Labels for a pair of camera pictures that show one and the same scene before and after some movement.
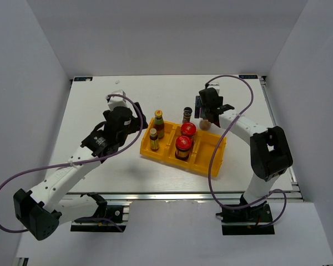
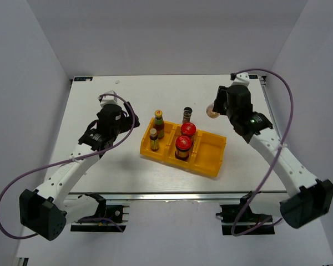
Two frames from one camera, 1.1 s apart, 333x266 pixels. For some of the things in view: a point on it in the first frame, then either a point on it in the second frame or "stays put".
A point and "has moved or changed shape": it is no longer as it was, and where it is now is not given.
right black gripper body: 204,111 → 230,113
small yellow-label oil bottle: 154,142 stays put
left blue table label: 83,78 stays put
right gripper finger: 198,103 → 220,104
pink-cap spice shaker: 205,124 has moved or changed shape
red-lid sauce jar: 183,144 stays put
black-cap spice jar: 187,113 stays put
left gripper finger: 137,118 → 130,116
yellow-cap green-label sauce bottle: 159,124 stays put
